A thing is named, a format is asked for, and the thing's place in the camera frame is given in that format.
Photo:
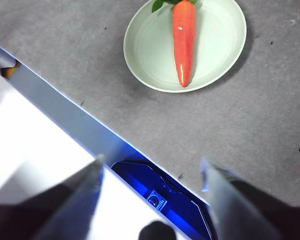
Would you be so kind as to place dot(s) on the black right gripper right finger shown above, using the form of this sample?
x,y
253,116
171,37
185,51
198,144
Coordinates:
x,y
240,210

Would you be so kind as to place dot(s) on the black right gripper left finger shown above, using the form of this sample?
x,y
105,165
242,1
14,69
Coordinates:
x,y
65,210

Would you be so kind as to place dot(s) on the green plate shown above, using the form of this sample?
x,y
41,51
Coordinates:
x,y
215,50

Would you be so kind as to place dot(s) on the orange carrot with green leaves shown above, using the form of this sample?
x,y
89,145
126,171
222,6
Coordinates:
x,y
183,42

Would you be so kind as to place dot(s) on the black round knob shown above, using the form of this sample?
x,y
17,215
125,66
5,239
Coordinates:
x,y
157,231

